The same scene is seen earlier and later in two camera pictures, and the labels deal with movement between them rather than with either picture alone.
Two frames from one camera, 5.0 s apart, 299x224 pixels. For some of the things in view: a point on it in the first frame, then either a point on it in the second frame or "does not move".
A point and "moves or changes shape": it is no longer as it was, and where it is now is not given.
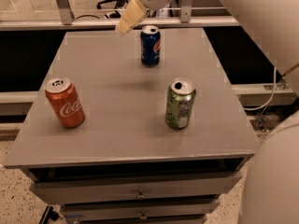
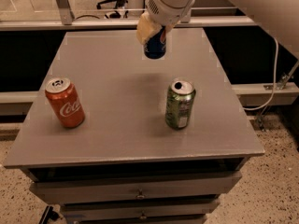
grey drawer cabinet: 123,164 does not move
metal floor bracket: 278,86 does not move
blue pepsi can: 149,46 moves or changes shape
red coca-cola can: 65,103 does not move
